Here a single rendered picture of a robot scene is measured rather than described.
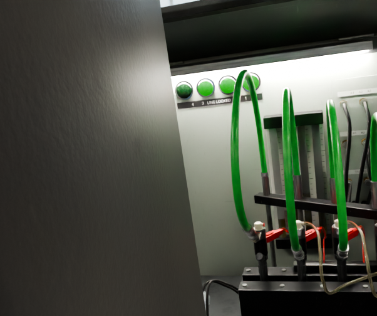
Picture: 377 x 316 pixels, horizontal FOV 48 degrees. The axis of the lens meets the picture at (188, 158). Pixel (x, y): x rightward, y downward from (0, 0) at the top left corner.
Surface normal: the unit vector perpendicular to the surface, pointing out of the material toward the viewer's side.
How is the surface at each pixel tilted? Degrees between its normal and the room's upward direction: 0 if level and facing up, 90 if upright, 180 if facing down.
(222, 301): 0
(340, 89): 90
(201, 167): 90
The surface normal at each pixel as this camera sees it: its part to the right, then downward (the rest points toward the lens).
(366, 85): -0.26, 0.25
